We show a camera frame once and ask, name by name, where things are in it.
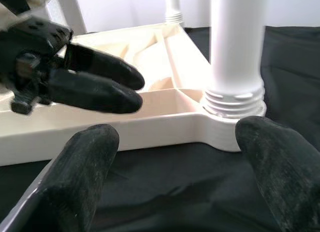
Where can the white plastic table leg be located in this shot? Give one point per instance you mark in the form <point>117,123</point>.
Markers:
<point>235,42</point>
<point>72,12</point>
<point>172,5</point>

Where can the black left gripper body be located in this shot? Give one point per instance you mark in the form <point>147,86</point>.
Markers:
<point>32,47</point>

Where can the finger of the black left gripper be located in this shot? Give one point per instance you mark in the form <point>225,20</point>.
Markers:
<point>105,67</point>
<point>95,92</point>

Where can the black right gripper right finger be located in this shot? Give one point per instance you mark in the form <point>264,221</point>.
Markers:
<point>282,172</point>

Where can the white plastic table top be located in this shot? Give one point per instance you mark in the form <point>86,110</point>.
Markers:
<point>162,129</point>

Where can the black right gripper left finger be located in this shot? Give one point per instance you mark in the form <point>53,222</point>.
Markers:
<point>75,179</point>

